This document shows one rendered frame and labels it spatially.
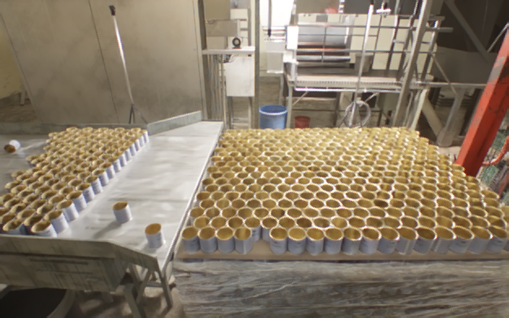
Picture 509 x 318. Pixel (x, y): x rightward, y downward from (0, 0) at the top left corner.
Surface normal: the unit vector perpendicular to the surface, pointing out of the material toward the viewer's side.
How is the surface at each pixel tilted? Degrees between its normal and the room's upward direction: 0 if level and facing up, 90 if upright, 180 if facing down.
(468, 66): 90
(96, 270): 90
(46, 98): 90
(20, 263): 90
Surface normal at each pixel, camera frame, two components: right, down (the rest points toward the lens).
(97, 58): -0.04, 0.48
